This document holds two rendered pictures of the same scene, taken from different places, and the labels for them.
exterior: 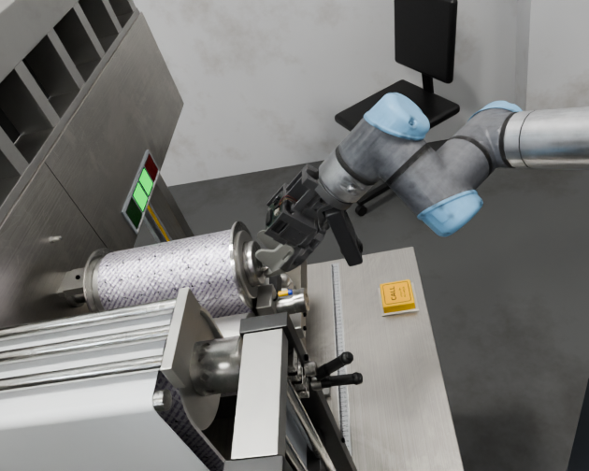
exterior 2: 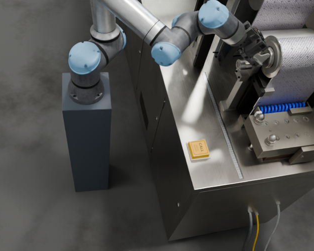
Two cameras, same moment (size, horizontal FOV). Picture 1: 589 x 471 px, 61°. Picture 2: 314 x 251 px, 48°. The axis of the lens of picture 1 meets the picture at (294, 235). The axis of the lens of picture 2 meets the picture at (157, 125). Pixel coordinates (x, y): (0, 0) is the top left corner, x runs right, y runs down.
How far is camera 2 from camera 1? 1.43 m
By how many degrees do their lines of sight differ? 77
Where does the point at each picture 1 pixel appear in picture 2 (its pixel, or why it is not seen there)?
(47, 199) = not seen: outside the picture
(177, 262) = (298, 38)
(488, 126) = (172, 31)
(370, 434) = (199, 88)
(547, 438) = (100, 236)
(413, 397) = (183, 101)
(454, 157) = (185, 20)
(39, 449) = not seen: outside the picture
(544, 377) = not seen: outside the picture
